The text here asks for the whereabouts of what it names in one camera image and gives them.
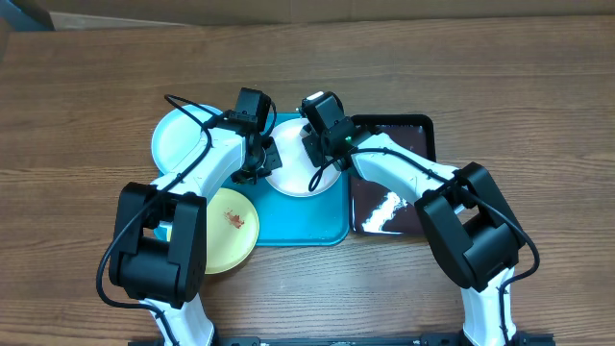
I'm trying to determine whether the black water tray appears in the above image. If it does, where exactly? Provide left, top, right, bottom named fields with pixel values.
left=349, top=115, right=436, bottom=236

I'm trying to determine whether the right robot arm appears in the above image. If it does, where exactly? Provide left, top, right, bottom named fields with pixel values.
left=298, top=91, right=528, bottom=345

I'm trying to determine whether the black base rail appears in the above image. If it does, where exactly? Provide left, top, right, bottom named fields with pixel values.
left=127, top=332, right=556, bottom=346

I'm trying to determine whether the yellow plate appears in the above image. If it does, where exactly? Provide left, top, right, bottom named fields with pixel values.
left=165, top=186, right=260, bottom=276

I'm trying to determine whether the teal plastic tray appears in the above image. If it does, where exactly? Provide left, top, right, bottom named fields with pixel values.
left=152, top=112, right=351, bottom=248

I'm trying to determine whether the white pink plate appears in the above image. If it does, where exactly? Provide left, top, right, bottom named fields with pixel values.
left=266, top=118, right=341, bottom=197

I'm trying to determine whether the light blue plate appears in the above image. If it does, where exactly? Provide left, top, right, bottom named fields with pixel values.
left=151, top=104, right=223, bottom=176

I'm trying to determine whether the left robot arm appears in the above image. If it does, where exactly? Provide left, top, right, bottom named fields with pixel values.
left=95, top=87, right=282, bottom=345

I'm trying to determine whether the brown cardboard backdrop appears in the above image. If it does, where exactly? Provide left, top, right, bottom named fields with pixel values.
left=39, top=0, right=614, bottom=25

